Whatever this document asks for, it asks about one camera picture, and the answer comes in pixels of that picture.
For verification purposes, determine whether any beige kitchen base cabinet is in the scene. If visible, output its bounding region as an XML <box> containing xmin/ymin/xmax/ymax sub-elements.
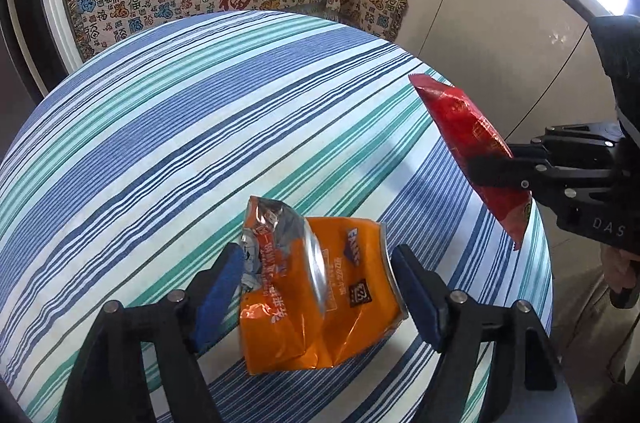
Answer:
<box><xmin>395</xmin><ymin>0</ymin><xmax>640</xmax><ymax>144</ymax></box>

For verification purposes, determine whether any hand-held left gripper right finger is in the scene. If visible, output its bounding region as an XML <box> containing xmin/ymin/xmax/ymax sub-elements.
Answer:
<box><xmin>390</xmin><ymin>244</ymin><xmax>581</xmax><ymax>423</ymax></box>

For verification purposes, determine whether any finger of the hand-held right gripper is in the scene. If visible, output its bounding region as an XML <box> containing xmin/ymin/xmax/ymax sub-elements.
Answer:
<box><xmin>465</xmin><ymin>155</ymin><xmax>621</xmax><ymax>216</ymax></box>
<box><xmin>507</xmin><ymin>121</ymin><xmax>623</xmax><ymax>164</ymax></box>

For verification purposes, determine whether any person's right hand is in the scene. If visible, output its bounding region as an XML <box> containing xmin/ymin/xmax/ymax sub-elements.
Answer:
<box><xmin>601</xmin><ymin>247</ymin><xmax>638</xmax><ymax>296</ymax></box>

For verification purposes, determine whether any orange snack packet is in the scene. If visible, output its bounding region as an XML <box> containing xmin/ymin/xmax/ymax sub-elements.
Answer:
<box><xmin>239</xmin><ymin>196</ymin><xmax>410</xmax><ymax>376</ymax></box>

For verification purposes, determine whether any round table striped tablecloth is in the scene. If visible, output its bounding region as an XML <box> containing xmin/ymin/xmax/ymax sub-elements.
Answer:
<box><xmin>0</xmin><ymin>10</ymin><xmax>556</xmax><ymax>423</ymax></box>

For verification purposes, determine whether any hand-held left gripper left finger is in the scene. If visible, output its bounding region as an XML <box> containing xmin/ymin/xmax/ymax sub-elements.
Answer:
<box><xmin>57</xmin><ymin>242</ymin><xmax>247</xmax><ymax>423</ymax></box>

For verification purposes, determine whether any red snack packet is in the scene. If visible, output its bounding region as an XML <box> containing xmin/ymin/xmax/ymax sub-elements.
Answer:
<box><xmin>408</xmin><ymin>73</ymin><xmax>533</xmax><ymax>250</ymax></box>

